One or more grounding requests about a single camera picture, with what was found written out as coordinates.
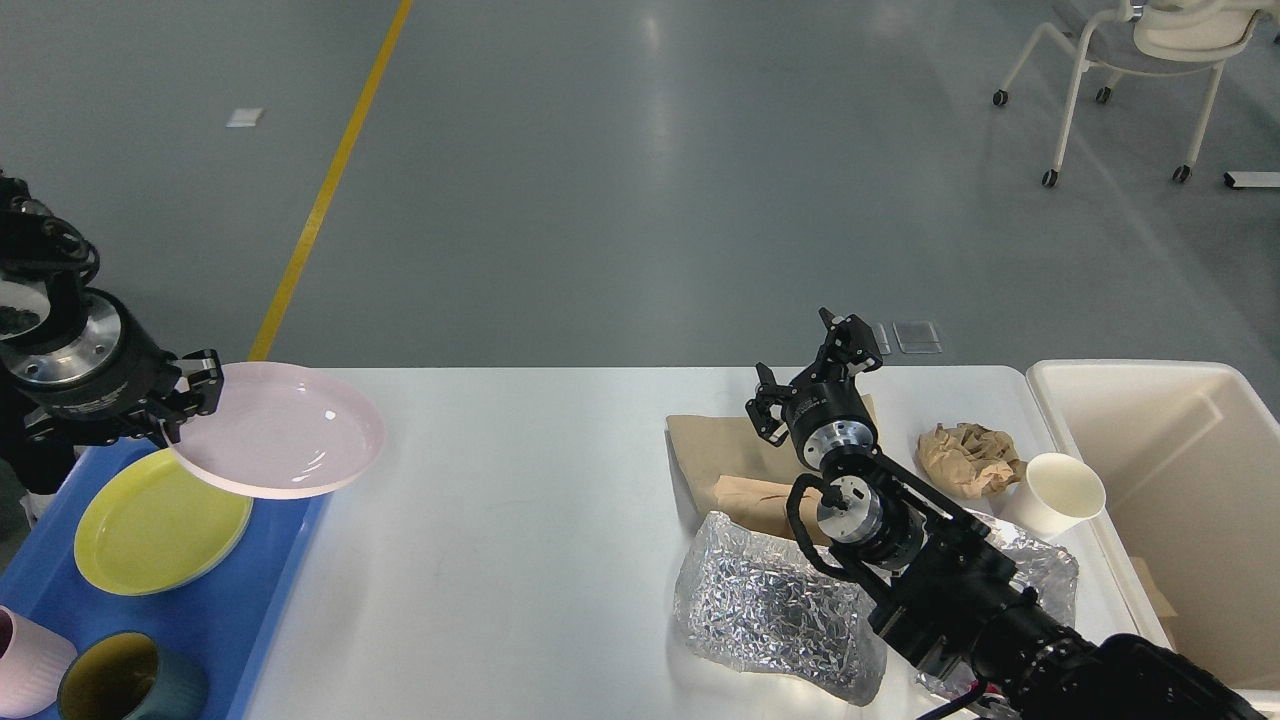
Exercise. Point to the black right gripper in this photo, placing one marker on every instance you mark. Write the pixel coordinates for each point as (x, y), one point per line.
(830, 414)

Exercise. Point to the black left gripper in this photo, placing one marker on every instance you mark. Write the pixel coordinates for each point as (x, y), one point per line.
(111, 381)

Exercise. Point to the pink plate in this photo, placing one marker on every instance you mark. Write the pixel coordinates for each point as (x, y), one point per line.
(282, 432)

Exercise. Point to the pink mug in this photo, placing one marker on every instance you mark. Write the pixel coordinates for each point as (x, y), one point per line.
(33, 661)

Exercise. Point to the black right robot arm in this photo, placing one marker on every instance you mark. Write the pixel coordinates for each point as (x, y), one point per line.
(942, 595)

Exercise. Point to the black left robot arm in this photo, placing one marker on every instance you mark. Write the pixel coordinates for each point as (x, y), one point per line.
(48, 266)

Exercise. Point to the yellow plate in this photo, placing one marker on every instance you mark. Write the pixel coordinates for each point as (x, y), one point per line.
(155, 527)

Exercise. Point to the brown paper bag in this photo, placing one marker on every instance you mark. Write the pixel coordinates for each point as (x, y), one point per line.
(729, 469)

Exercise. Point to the crumpled brown paper ball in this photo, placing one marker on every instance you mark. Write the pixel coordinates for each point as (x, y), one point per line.
(969, 460)

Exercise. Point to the blue plastic tray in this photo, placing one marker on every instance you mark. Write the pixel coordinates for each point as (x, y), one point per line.
(224, 621)

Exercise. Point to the crumpled silver foil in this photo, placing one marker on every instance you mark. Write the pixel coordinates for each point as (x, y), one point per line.
(752, 602)

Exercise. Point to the dark teal mug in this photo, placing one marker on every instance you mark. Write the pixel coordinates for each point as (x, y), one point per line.
(128, 675)

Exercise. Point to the white paper cup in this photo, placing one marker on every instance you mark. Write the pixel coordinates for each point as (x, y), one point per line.
(1058, 492)

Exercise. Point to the beige plastic bin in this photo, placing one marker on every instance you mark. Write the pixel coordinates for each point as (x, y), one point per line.
(1189, 456)

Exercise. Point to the white rolling chair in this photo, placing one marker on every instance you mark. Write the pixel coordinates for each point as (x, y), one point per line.
(1154, 39)

